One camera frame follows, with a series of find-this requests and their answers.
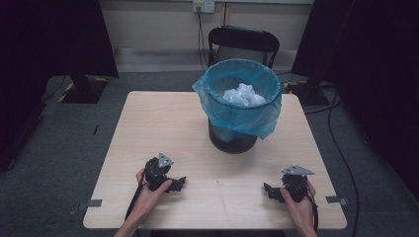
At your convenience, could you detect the black folding chair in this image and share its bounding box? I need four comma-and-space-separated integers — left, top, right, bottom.
207, 25, 281, 69

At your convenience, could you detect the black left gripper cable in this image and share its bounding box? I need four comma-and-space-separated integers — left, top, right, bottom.
124, 169, 148, 221

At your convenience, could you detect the person's left hand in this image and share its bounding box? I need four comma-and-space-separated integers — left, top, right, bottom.
132, 168, 173, 219

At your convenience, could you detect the white crumpled paper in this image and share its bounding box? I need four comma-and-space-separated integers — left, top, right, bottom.
222, 82, 267, 107

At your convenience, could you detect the black stand base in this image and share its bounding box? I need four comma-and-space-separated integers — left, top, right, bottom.
284, 78, 332, 109
57, 74, 111, 105

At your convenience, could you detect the black trash bin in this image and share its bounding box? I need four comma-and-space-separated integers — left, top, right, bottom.
207, 118, 259, 155

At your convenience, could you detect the black floor cable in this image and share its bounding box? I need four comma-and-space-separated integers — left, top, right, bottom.
303, 88, 361, 237

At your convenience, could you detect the blue plastic trash bag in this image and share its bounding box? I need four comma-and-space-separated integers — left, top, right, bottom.
192, 58, 284, 140

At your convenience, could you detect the dark curtain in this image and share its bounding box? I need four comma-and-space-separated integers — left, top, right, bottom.
0, 0, 120, 172
291, 0, 419, 200

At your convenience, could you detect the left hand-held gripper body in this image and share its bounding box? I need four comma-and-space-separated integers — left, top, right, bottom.
143, 151, 175, 193

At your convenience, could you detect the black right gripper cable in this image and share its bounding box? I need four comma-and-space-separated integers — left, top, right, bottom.
305, 184, 320, 233

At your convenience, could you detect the person's right hand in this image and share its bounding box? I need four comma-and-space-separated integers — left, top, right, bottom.
280, 180, 318, 229

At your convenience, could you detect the black wall cable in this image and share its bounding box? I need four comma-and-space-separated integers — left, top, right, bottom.
196, 6, 209, 72

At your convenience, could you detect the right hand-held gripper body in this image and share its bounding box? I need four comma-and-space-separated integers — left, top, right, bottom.
281, 164, 316, 203

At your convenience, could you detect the white wall socket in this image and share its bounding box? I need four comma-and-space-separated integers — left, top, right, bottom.
193, 0, 215, 14

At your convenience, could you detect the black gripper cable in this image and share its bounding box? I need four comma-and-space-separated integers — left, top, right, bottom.
124, 169, 148, 221
305, 184, 320, 233

